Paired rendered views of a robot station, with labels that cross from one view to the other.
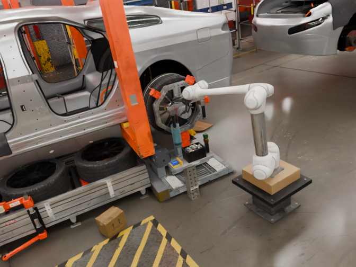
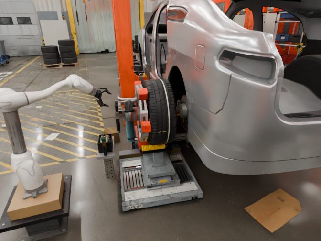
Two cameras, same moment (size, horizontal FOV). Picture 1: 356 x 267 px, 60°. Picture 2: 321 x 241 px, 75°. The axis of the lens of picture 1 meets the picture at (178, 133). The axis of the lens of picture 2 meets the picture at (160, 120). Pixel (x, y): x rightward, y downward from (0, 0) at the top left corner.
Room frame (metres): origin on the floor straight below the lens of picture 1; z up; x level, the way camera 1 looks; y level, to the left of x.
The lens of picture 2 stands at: (3.58, -1.94, 1.67)
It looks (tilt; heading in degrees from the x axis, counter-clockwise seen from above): 25 degrees down; 99
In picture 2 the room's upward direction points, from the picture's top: straight up
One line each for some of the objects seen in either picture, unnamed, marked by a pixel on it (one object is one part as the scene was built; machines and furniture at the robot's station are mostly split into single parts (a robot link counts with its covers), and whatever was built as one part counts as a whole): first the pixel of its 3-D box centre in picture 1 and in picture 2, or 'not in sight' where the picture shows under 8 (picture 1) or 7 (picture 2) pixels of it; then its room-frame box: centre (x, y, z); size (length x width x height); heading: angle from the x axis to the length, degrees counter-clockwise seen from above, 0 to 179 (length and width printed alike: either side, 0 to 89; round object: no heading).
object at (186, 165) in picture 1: (190, 160); (106, 146); (2.65, -0.08, 0.44); 0.43 x 0.17 x 0.03; 111
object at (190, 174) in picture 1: (191, 179); (108, 161); (2.64, -0.05, 0.21); 0.10 x 0.10 x 0.42; 21
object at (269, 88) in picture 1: (261, 90); (10, 101); (2.27, -0.71, 1.17); 0.18 x 0.14 x 0.13; 56
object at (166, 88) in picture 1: (178, 108); (141, 113); (3.06, -0.05, 0.85); 0.54 x 0.07 x 0.54; 111
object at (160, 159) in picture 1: (158, 158); not in sight; (3.14, 0.28, 0.26); 0.42 x 0.18 x 0.35; 21
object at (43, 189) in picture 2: (271, 166); (35, 188); (2.31, -0.78, 0.43); 0.22 x 0.18 x 0.06; 125
